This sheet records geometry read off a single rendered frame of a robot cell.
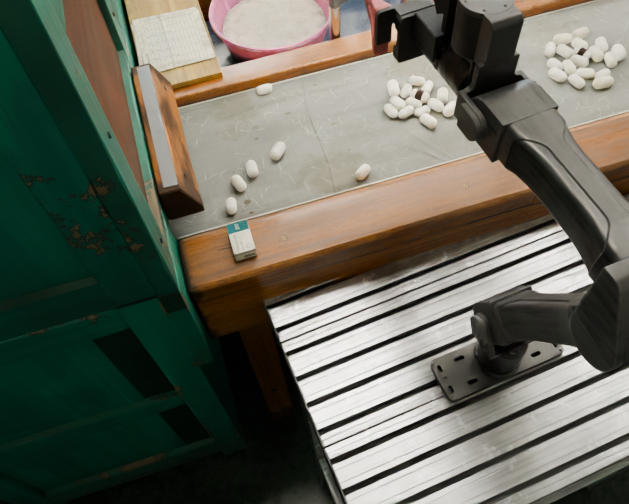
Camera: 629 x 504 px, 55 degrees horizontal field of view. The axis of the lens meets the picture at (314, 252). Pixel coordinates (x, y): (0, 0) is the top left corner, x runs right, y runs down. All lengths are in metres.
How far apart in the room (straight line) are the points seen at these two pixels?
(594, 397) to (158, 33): 1.04
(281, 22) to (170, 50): 0.25
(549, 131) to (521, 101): 0.05
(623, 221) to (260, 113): 0.75
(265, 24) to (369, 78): 0.28
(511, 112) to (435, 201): 0.37
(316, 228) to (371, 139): 0.23
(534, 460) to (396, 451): 0.19
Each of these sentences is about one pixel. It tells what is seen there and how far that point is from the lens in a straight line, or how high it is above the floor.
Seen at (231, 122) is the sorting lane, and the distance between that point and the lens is 1.17.
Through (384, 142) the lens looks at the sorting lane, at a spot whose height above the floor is 0.74.
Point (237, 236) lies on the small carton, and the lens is 0.95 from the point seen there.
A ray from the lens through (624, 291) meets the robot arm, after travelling 0.57.
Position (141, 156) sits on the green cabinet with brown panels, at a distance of 0.97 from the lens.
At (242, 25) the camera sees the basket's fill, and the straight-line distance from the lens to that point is 1.39.
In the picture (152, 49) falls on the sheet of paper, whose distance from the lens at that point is 1.30.
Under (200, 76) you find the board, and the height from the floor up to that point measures 0.78.
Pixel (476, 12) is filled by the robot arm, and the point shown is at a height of 1.17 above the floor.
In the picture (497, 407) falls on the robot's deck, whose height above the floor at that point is 0.67.
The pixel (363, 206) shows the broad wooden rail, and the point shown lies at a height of 0.76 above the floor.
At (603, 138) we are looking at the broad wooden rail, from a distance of 1.16.
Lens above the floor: 1.57
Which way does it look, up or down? 58 degrees down
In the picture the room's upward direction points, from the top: 6 degrees counter-clockwise
